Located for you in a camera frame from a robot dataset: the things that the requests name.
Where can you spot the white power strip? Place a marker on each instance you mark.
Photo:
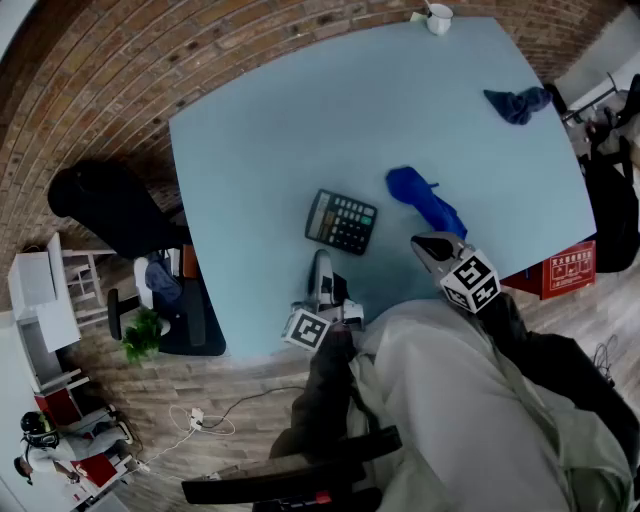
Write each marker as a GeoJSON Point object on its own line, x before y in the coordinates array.
{"type": "Point", "coordinates": [196, 416]}

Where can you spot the person's right forearm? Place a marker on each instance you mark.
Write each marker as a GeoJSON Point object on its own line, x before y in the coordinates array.
{"type": "Point", "coordinates": [550, 360]}

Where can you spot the brown wooden panel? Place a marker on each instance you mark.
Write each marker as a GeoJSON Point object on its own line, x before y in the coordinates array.
{"type": "Point", "coordinates": [188, 261]}

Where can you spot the white enamel mug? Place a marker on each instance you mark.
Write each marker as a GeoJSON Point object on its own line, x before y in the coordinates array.
{"type": "Point", "coordinates": [440, 22]}

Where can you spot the pale green note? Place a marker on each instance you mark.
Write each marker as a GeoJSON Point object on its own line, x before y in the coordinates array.
{"type": "Point", "coordinates": [417, 17]}

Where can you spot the person's left forearm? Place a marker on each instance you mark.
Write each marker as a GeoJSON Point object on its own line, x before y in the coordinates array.
{"type": "Point", "coordinates": [325, 390]}

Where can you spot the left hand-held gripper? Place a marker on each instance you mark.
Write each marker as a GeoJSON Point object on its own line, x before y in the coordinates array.
{"type": "Point", "coordinates": [305, 330]}

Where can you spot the black draped chair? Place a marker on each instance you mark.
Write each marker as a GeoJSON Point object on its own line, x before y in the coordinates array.
{"type": "Point", "coordinates": [110, 205]}

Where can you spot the blue grey bag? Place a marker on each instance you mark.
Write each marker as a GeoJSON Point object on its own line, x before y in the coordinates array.
{"type": "Point", "coordinates": [162, 277]}

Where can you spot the black desk leg base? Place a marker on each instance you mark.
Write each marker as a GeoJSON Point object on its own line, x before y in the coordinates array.
{"type": "Point", "coordinates": [195, 325]}

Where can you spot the white wooden rack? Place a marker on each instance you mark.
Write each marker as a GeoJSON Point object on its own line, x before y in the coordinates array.
{"type": "Point", "coordinates": [87, 253]}

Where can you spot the black calculator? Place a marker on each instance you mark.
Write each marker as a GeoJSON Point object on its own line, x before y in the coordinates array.
{"type": "Point", "coordinates": [345, 225]}

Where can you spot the bright blue cloth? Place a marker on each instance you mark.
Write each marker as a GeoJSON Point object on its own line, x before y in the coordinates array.
{"type": "Point", "coordinates": [415, 192]}

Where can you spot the black mesh office chair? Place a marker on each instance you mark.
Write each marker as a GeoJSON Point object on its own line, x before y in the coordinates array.
{"type": "Point", "coordinates": [629, 100]}

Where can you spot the white cabinet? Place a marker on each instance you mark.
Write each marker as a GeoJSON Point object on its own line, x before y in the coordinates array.
{"type": "Point", "coordinates": [32, 280]}

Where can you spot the white chair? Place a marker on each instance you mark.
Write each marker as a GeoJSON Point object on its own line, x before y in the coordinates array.
{"type": "Point", "coordinates": [140, 280]}

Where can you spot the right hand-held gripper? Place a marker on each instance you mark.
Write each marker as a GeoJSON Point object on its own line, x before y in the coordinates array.
{"type": "Point", "coordinates": [470, 282]}

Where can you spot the person's light grey shirt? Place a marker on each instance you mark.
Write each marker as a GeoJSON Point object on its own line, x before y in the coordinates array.
{"type": "Point", "coordinates": [450, 400]}

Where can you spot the dark navy cloth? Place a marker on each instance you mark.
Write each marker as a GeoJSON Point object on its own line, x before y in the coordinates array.
{"type": "Point", "coordinates": [515, 107]}

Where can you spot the red box with white print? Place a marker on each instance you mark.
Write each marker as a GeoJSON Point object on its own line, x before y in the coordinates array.
{"type": "Point", "coordinates": [570, 272]}

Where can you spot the green potted plant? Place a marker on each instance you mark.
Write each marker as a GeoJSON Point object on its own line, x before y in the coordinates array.
{"type": "Point", "coordinates": [142, 335]}

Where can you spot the black backpack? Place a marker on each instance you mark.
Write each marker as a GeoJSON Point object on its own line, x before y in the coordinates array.
{"type": "Point", "coordinates": [610, 210]}

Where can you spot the black padded bar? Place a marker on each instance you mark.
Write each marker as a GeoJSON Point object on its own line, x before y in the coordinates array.
{"type": "Point", "coordinates": [115, 315]}

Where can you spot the red cabinet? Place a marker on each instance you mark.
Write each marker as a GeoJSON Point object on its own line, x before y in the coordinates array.
{"type": "Point", "coordinates": [60, 405]}

